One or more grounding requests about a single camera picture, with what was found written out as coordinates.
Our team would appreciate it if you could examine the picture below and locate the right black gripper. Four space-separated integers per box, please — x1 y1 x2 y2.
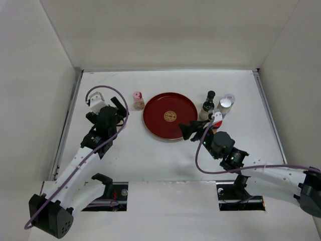
179 119 220 160

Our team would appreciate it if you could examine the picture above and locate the pink cap spice jar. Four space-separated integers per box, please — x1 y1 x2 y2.
132 91 145 110

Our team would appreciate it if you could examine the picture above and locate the red cap sauce jar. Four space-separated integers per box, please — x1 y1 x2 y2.
212 121 222 134

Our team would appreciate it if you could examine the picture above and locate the black cap sauce bottle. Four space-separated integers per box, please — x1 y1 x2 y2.
199 90 216 121

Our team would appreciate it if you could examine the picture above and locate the silver cap pepper jar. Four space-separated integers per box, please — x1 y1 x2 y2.
217 98 232 118

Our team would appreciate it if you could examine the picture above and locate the white cap jar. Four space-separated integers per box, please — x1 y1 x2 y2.
224 93 235 105

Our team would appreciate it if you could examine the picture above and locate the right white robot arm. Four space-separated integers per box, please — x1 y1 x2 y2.
179 121 320 217

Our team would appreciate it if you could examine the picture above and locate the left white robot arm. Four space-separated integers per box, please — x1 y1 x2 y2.
25 92 129 239

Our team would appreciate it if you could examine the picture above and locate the red round tray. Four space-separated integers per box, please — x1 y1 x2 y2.
142 92 198 140

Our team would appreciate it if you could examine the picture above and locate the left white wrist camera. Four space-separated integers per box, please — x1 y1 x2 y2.
88 91 107 114

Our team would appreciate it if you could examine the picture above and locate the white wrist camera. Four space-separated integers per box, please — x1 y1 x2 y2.
209 109 223 125
88 91 107 114

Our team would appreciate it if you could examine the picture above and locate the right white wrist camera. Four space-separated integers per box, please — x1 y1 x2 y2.
209 109 223 125

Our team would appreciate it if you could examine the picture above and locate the left metal table rail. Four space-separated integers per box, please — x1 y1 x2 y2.
47 67 84 181

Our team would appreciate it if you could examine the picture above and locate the metal table rail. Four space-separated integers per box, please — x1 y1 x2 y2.
252 69 287 164
47 67 84 181

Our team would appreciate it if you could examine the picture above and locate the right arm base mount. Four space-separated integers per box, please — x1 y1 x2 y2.
216 175 265 211

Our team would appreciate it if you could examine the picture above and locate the right metal table rail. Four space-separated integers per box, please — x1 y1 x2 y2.
252 69 287 164

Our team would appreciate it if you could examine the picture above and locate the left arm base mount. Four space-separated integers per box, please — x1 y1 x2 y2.
83 174 129 212

